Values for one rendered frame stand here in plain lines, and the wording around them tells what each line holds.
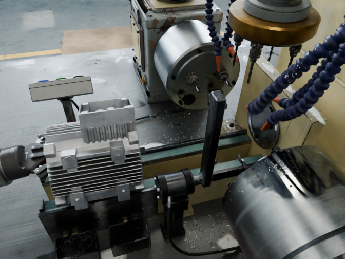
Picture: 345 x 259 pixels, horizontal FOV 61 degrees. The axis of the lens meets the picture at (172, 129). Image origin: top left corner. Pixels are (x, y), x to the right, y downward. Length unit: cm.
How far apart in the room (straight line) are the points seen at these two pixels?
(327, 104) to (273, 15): 32
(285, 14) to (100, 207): 59
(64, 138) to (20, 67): 96
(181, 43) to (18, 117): 71
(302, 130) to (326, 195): 23
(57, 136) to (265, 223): 46
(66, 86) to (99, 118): 27
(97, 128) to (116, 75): 78
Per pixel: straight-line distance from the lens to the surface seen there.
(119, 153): 63
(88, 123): 66
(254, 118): 89
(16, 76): 155
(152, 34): 107
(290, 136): 77
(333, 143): 85
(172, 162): 87
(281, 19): 61
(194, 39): 91
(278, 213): 53
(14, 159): 71
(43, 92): 91
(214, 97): 52
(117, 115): 65
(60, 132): 69
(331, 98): 83
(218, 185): 86
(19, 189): 103
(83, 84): 89
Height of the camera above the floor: 156
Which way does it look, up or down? 43 degrees down
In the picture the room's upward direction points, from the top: 2 degrees clockwise
